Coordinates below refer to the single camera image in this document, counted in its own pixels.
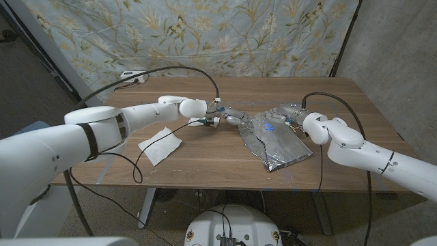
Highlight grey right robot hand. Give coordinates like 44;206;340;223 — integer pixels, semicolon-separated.
262;102;313;126

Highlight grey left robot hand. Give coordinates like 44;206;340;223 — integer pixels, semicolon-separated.
211;105;257;128

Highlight aluminum foil sheet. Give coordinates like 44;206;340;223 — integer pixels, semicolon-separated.
238;108;313;172

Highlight white left shoulder cover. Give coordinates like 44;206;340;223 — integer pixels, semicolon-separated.
0;236;139;246

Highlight white right shoulder cover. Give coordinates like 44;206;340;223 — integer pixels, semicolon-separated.
409;234;437;246

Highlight crumpled white paper towel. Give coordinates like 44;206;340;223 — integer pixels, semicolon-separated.
187;117;221;129

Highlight flat white paper towel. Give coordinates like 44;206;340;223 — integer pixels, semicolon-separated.
138;126;183;167

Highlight floral printed backdrop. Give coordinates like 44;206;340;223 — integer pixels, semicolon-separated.
22;0;361;102

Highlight black backdrop pole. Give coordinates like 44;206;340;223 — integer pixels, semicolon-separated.
329;0;363;78

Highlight white power strip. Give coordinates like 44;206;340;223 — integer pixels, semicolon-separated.
119;70;149;83

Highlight black ribbed round object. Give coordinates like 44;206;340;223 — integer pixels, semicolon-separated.
155;187;179;202

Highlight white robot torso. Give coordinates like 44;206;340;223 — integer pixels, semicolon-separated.
184;204;283;246

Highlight grey table leg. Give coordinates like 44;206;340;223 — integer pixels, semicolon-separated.
137;187;158;230
309;191;334;236

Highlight black box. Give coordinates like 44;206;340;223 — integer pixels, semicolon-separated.
279;229;310;246

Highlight white stand panel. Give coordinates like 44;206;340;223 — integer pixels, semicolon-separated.
13;184;81;240

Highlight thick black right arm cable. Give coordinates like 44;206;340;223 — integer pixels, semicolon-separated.
301;92;373;246

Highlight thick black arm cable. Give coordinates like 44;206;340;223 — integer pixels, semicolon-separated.
301;92;373;246
63;66;221;238

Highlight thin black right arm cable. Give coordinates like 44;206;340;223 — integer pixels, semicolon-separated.
312;143;324;194

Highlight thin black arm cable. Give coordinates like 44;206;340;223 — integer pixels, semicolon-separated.
312;143;324;194
98;120;206;185

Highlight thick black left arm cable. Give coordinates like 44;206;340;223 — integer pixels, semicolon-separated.
63;66;221;238

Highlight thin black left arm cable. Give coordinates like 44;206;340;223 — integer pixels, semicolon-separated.
98;120;206;185

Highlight black torso cable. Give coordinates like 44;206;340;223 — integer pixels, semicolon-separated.
199;204;234;237

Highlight black power strip cable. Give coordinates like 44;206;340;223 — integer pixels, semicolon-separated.
113;79;139;92

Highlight long black trailing cable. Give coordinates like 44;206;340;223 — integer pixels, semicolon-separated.
68;167;173;246

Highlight light grey slanted post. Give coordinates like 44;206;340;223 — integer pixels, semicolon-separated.
5;0;103;107

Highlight black wall handle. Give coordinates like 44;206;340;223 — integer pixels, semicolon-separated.
0;29;20;44

